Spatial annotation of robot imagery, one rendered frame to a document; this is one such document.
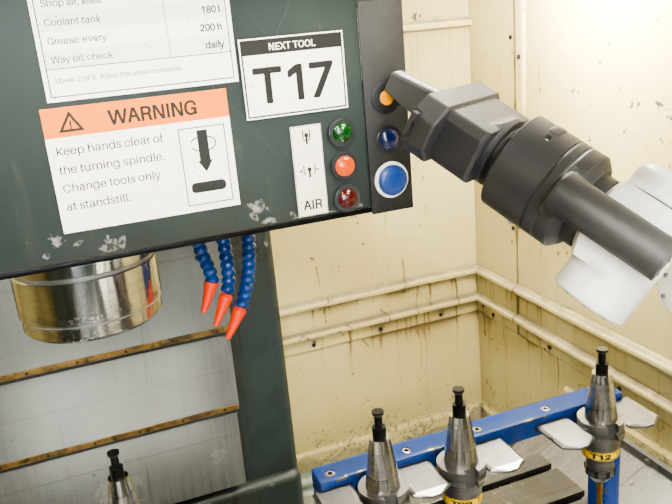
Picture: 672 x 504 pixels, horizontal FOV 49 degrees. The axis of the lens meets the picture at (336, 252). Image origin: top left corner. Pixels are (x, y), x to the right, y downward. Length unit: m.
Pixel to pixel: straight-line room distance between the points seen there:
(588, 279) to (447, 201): 1.39
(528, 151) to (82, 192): 0.37
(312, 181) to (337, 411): 1.39
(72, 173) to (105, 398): 0.82
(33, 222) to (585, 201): 0.44
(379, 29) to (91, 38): 0.26
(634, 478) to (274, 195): 1.17
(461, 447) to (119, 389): 0.69
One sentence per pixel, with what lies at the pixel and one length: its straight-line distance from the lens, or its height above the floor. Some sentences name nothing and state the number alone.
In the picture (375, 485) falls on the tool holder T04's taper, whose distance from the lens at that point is 0.94.
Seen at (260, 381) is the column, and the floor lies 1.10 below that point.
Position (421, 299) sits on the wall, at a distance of 2.02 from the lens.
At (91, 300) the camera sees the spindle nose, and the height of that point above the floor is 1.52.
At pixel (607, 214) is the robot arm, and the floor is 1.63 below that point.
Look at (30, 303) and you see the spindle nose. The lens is 0.85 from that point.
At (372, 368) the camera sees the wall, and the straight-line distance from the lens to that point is 2.04.
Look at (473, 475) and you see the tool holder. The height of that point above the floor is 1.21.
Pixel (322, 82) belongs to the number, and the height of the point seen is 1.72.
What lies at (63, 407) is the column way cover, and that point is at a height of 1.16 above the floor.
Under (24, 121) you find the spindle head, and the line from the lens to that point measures 0.66.
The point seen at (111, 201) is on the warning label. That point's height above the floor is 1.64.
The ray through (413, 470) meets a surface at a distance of 1.00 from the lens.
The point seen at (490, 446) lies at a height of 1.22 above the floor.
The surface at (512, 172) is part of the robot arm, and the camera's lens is 0.62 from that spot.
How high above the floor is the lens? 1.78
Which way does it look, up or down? 17 degrees down
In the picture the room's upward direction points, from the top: 5 degrees counter-clockwise
